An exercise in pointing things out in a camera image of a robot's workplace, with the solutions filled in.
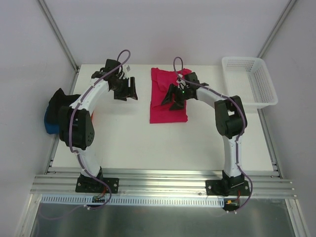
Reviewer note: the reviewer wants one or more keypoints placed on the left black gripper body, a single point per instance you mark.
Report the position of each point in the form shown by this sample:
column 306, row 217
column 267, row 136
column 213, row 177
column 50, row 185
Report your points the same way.
column 124, row 88

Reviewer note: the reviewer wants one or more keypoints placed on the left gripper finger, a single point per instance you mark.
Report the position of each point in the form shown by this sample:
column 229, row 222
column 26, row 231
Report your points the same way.
column 132, row 89
column 120, row 97

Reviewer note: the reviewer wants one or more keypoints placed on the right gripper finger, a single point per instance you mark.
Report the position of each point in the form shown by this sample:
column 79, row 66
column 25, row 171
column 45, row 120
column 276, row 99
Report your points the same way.
column 169, row 95
column 177, row 106

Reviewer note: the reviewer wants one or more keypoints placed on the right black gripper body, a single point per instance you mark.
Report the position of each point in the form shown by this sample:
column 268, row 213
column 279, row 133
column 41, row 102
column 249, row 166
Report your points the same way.
column 180, row 94

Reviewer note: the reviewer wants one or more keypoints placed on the pink t shirt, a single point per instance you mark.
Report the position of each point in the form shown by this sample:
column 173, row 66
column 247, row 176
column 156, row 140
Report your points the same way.
column 161, row 80

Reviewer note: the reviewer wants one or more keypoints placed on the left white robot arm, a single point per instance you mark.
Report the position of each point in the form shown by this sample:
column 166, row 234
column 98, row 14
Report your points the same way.
column 75, row 123

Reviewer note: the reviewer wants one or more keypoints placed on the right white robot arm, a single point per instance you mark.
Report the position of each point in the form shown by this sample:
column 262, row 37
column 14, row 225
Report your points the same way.
column 230, row 121

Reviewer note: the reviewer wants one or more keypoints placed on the black folded t shirt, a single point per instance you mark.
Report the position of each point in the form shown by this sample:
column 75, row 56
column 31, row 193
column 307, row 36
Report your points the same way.
column 58, row 100

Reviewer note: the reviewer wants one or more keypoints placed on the white plastic basket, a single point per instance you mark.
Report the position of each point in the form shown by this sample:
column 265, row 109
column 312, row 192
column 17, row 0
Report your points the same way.
column 249, row 78

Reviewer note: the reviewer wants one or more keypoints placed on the blue folded t shirt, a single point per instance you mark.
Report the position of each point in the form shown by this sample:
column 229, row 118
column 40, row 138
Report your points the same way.
column 53, row 127

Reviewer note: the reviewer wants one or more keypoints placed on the aluminium mounting rail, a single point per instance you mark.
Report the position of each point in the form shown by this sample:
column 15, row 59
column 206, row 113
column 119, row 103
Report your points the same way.
column 164, row 183

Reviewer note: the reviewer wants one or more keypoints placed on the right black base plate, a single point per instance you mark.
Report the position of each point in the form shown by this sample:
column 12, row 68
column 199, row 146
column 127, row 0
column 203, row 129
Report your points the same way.
column 218, row 188

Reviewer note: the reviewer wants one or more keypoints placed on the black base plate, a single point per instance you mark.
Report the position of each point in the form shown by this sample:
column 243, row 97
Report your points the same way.
column 218, row 188
column 89, row 185

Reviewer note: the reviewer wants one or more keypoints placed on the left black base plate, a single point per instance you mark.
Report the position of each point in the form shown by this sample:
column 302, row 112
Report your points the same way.
column 89, row 185

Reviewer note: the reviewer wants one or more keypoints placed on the white slotted cable duct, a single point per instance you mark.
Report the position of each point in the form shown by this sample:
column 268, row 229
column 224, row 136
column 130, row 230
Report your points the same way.
column 134, row 200

